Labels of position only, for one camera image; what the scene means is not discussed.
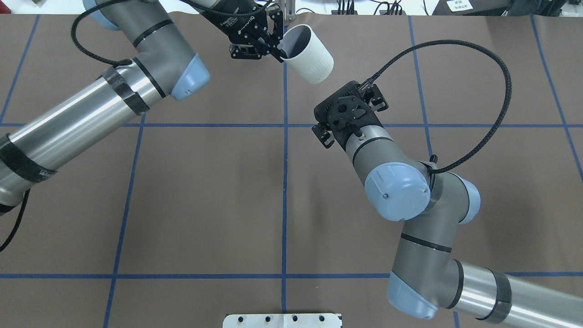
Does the black braided cable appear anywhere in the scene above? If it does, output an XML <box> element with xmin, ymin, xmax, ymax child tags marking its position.
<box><xmin>0</xmin><ymin>0</ymin><xmax>274</xmax><ymax>252</ymax></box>
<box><xmin>359</xmin><ymin>40</ymin><xmax>512</xmax><ymax>174</ymax></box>

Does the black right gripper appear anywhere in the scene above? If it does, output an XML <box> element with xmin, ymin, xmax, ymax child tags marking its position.
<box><xmin>312</xmin><ymin>81</ymin><xmax>389</xmax><ymax>149</ymax></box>

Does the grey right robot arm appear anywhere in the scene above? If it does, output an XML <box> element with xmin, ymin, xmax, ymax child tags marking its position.
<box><xmin>312</xmin><ymin>81</ymin><xmax>583</xmax><ymax>328</ymax></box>

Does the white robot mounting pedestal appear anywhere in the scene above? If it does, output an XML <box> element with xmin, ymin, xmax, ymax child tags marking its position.
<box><xmin>222</xmin><ymin>313</ymin><xmax>343</xmax><ymax>328</ymax></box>

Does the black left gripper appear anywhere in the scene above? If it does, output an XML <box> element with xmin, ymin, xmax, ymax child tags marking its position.
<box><xmin>200</xmin><ymin>0</ymin><xmax>287</xmax><ymax>62</ymax></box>

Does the aluminium frame post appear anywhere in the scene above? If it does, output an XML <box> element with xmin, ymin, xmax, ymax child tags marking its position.
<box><xmin>277</xmin><ymin>0</ymin><xmax>297</xmax><ymax>21</ymax></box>

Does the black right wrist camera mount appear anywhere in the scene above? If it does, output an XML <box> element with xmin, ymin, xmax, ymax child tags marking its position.
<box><xmin>324</xmin><ymin>96</ymin><xmax>375</xmax><ymax>139</ymax></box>

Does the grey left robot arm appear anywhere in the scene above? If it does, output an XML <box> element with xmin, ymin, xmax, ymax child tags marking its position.
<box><xmin>1</xmin><ymin>0</ymin><xmax>210</xmax><ymax>214</ymax></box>

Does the white HOME mug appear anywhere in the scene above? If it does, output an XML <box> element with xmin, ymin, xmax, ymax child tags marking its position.
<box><xmin>281</xmin><ymin>24</ymin><xmax>334</xmax><ymax>85</ymax></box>

